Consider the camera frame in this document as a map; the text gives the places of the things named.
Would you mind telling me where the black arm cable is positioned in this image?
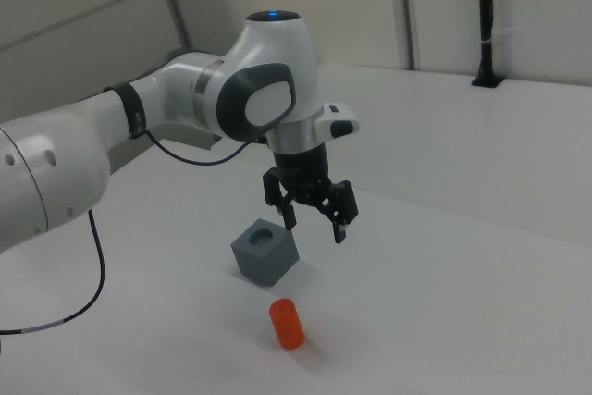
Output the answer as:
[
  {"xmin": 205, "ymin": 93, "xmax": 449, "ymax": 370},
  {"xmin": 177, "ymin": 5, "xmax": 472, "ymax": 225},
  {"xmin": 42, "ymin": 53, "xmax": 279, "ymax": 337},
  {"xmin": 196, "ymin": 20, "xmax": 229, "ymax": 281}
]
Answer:
[{"xmin": 0, "ymin": 129, "xmax": 265, "ymax": 336}]

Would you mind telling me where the black cable strap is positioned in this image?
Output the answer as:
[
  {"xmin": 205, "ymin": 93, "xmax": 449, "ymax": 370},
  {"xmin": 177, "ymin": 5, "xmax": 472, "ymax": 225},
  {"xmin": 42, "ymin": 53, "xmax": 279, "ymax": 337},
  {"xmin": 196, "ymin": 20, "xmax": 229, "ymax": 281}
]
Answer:
[{"xmin": 104, "ymin": 82, "xmax": 150, "ymax": 140}]

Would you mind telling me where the grey block with hole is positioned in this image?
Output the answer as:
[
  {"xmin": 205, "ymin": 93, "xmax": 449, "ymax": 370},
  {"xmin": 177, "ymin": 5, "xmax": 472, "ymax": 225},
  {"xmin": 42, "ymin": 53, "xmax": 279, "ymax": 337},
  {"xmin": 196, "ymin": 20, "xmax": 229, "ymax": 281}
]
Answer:
[{"xmin": 229, "ymin": 217, "xmax": 298, "ymax": 288}]

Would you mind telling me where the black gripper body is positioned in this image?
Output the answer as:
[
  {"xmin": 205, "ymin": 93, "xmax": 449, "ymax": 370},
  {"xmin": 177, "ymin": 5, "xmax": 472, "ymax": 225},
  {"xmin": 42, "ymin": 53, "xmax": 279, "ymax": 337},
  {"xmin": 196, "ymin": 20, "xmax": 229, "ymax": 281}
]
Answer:
[{"xmin": 271, "ymin": 144, "xmax": 332, "ymax": 206}]

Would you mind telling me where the black pole with base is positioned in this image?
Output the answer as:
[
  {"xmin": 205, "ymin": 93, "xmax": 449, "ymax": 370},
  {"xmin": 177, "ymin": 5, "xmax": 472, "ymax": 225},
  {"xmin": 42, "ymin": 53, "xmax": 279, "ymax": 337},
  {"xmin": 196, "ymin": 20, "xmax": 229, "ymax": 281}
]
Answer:
[{"xmin": 471, "ymin": 0, "xmax": 505, "ymax": 89}]

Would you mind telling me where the orange cylinder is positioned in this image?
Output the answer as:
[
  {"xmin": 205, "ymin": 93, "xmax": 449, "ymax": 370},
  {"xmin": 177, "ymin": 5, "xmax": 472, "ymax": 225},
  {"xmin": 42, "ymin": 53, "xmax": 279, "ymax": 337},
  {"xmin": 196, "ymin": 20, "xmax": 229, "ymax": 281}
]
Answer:
[{"xmin": 269, "ymin": 297, "xmax": 306, "ymax": 351}]

